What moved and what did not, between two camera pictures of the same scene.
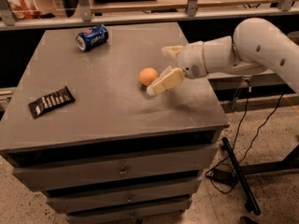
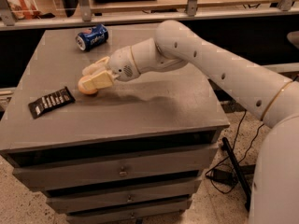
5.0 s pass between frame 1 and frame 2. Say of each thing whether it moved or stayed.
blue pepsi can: stayed
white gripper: moved
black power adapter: stayed
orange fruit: moved
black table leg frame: stayed
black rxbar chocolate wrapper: stayed
